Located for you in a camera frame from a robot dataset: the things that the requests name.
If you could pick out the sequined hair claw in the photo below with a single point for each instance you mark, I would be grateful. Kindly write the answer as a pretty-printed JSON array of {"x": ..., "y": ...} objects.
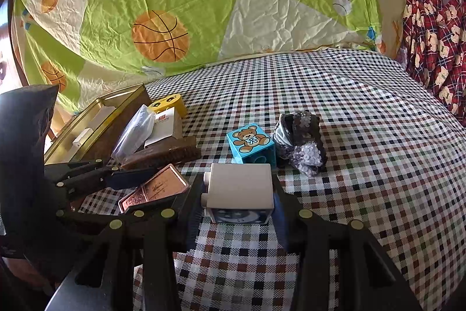
[{"x": 302, "y": 139}]

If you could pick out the brown rectangular bar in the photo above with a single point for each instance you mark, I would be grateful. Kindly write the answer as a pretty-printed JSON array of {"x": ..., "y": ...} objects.
[{"x": 164, "y": 154}]

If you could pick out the white box with red label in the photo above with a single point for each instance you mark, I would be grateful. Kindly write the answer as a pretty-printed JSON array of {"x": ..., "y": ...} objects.
[{"x": 165, "y": 129}]

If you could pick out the white toy block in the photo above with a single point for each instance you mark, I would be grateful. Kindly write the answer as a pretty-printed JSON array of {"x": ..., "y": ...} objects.
[{"x": 240, "y": 190}]

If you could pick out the blue bear toy block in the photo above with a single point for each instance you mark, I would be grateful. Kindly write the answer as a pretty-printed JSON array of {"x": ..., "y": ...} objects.
[{"x": 247, "y": 143}]

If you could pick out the gold tin box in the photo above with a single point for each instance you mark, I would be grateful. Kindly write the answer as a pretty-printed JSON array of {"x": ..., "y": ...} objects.
[{"x": 105, "y": 139}]

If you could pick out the checked bed sheet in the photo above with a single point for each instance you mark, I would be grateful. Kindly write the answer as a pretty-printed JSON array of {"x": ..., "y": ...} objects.
[{"x": 364, "y": 150}]

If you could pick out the yellow emoji face box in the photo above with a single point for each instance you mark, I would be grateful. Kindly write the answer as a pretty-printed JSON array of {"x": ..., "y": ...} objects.
[{"x": 171, "y": 103}]

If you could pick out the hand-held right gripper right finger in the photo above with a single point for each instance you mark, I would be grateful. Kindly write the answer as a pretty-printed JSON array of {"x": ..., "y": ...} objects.
[{"x": 279, "y": 212}]

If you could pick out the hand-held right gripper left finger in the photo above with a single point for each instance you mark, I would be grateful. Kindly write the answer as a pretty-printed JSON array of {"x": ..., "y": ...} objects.
[{"x": 191, "y": 220}]

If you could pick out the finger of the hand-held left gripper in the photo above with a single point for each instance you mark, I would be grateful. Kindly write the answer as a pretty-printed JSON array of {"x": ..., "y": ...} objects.
[
  {"x": 127, "y": 178},
  {"x": 171, "y": 204}
]

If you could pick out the copper coloured tin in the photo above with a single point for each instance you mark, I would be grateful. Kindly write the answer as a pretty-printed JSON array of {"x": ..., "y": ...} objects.
[{"x": 156, "y": 187}]

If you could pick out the red plaid bear cloth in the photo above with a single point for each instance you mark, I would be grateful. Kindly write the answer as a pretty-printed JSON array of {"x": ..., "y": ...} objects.
[{"x": 433, "y": 41}]

